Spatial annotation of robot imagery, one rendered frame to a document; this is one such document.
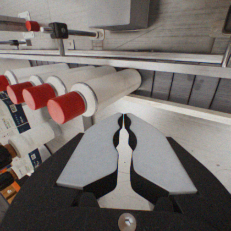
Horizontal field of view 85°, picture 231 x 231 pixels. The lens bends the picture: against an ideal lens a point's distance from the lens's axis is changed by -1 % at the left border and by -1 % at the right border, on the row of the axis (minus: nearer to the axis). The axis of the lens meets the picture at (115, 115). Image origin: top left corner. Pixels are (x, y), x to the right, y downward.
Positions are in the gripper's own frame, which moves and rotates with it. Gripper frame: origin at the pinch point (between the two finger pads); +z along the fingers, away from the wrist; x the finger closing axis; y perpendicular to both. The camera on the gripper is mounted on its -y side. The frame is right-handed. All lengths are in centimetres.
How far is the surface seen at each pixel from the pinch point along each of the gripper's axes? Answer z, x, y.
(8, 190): 171, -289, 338
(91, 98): 4.8, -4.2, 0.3
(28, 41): 39, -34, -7
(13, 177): 32, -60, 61
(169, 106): 12.0, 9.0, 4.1
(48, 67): 24.8, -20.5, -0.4
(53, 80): 8.4, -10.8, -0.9
